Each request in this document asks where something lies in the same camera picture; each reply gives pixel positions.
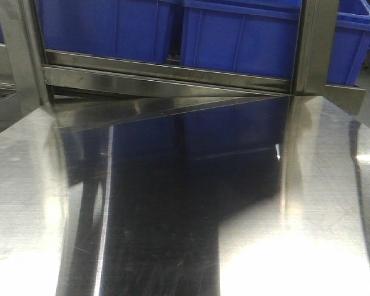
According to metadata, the stainless steel shelf rack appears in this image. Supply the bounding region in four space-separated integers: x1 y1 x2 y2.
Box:
0 1 366 115

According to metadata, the blue plastic bin left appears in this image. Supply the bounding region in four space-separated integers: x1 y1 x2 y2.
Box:
37 1 180 64

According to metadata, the blue plastic bin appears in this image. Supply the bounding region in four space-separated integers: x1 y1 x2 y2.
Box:
37 1 180 64
180 1 300 79

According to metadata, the blue plastic bin right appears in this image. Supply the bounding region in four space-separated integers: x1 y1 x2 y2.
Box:
180 1 300 79

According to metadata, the blue bin far right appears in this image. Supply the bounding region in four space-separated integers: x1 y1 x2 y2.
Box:
327 0 370 86

